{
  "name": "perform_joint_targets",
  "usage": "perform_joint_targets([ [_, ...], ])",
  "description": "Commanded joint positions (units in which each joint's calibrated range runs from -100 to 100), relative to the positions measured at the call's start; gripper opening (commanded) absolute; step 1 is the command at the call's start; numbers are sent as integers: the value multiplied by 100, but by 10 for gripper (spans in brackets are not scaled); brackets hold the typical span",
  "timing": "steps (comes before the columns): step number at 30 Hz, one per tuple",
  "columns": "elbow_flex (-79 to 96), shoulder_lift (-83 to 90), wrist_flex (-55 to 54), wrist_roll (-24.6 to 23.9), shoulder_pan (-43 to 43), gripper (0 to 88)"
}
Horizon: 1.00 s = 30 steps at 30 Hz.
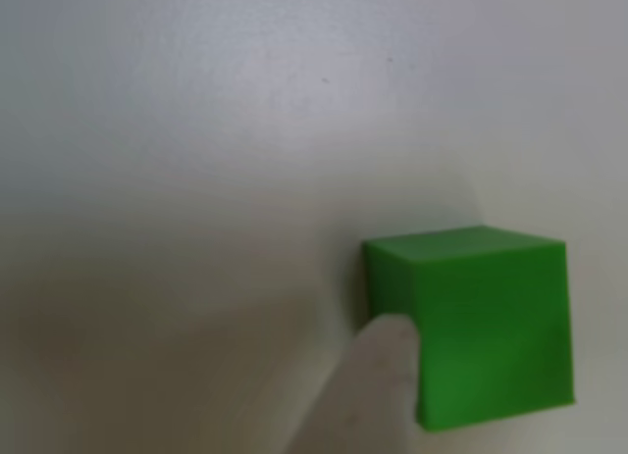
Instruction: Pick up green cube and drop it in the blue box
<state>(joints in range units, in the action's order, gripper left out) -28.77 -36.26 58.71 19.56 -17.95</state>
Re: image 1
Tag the green cube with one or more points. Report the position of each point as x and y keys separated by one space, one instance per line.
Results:
x=490 y=326

